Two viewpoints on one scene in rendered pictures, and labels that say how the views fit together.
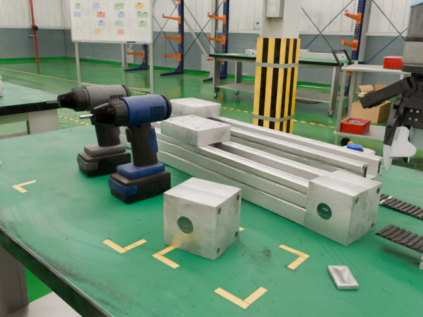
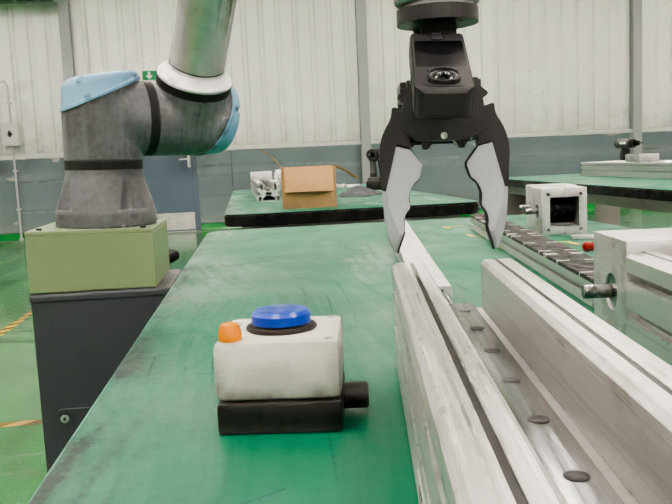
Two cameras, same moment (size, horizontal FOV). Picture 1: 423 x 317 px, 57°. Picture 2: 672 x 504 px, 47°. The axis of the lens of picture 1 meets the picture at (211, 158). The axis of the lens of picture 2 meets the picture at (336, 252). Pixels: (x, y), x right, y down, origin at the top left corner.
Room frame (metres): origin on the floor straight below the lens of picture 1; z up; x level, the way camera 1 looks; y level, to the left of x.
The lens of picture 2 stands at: (1.35, 0.00, 0.95)
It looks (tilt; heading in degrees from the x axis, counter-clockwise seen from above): 7 degrees down; 223
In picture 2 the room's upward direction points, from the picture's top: 3 degrees counter-clockwise
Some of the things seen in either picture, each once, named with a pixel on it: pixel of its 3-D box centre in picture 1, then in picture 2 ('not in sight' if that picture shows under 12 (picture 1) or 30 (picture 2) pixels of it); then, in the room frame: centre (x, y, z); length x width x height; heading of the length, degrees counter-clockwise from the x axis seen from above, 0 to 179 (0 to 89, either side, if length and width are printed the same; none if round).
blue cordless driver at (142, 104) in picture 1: (127, 148); not in sight; (0.80, 0.18, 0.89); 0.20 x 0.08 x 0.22; 132
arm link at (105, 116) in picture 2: not in sight; (106, 115); (0.71, -1.07, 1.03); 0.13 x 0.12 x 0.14; 163
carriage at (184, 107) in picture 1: (193, 111); not in sight; (1.32, 0.07, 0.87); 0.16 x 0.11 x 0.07; 41
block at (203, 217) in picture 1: (206, 213); not in sight; (0.62, 0.01, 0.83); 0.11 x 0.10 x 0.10; 150
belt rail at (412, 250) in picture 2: not in sight; (408, 249); (0.31, -0.80, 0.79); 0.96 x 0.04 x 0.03; 41
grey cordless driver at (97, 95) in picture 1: (91, 131); not in sight; (0.95, 0.30, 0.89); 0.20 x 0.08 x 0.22; 126
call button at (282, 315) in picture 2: (354, 148); (281, 322); (1.00, -0.38, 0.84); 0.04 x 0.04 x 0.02
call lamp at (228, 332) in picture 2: not in sight; (229, 330); (1.05, -0.38, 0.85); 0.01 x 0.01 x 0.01
